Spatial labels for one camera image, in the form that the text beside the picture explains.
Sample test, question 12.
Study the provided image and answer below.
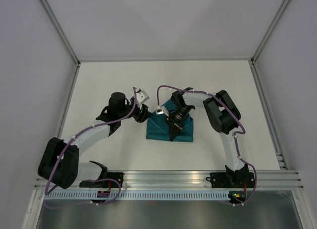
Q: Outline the aluminium front rail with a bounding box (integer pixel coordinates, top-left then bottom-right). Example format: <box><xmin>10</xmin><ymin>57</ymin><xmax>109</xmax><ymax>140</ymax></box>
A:
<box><xmin>33</xmin><ymin>170</ymin><xmax>305</xmax><ymax>191</ymax></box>

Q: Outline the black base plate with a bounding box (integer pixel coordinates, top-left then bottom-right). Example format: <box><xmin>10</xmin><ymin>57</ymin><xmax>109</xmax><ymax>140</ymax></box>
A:
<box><xmin>206</xmin><ymin>164</ymin><xmax>256</xmax><ymax>188</ymax></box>
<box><xmin>79</xmin><ymin>172</ymin><xmax>124</xmax><ymax>188</ymax></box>

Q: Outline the aluminium frame post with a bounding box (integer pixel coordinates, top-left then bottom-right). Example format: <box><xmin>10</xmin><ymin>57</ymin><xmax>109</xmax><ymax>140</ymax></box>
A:
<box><xmin>250</xmin><ymin>0</ymin><xmax>298</xmax><ymax>65</ymax></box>
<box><xmin>38</xmin><ymin>0</ymin><xmax>80</xmax><ymax>66</ymax></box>

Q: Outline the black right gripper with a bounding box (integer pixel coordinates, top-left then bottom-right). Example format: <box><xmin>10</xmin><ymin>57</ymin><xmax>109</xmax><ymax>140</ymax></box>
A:
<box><xmin>164</xmin><ymin>105</ymin><xmax>193</xmax><ymax>141</ymax></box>

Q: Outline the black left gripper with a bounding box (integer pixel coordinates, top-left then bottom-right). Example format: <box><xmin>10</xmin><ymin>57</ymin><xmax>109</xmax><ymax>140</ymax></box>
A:
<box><xmin>118</xmin><ymin>100</ymin><xmax>153</xmax><ymax>123</ymax></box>

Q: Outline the white slotted cable duct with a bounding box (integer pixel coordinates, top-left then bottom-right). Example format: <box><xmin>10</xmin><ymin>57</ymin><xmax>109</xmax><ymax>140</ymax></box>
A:
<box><xmin>45</xmin><ymin>190</ymin><xmax>229</xmax><ymax>201</ymax></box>

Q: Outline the aluminium frame right post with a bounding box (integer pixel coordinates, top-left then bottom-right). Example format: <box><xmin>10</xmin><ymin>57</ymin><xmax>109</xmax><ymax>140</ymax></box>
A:
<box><xmin>250</xmin><ymin>0</ymin><xmax>298</xmax><ymax>65</ymax></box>

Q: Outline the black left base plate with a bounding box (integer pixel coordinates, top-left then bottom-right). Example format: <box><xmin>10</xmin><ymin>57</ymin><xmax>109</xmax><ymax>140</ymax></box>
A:
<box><xmin>79</xmin><ymin>172</ymin><xmax>124</xmax><ymax>188</ymax></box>

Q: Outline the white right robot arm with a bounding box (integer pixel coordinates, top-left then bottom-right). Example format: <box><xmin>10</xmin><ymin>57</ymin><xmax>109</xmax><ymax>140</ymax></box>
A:
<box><xmin>165</xmin><ymin>87</ymin><xmax>245</xmax><ymax>187</ymax></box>

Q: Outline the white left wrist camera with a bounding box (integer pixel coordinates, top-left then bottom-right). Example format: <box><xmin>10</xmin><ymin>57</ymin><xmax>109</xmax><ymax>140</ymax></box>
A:
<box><xmin>133</xmin><ymin>87</ymin><xmax>150</xmax><ymax>109</ymax></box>

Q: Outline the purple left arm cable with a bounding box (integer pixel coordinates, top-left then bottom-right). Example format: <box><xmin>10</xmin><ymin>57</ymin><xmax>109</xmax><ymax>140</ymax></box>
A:
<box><xmin>44</xmin><ymin>86</ymin><xmax>139</xmax><ymax>210</ymax></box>

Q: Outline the aluminium frame left post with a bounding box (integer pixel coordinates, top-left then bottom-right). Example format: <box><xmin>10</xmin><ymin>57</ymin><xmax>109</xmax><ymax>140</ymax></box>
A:
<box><xmin>38</xmin><ymin>0</ymin><xmax>80</xmax><ymax>66</ymax></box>

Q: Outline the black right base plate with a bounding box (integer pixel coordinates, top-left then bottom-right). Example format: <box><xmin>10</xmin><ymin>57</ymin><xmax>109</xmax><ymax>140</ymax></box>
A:
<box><xmin>206</xmin><ymin>164</ymin><xmax>256</xmax><ymax>188</ymax></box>

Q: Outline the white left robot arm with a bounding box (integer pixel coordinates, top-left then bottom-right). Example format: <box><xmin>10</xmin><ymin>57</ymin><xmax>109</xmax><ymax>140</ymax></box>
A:
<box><xmin>37</xmin><ymin>88</ymin><xmax>152</xmax><ymax>192</ymax></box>

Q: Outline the teal cloth napkin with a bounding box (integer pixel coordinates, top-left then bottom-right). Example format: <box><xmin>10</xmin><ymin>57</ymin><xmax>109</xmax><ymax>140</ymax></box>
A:
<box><xmin>146</xmin><ymin>100</ymin><xmax>194</xmax><ymax>142</ymax></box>

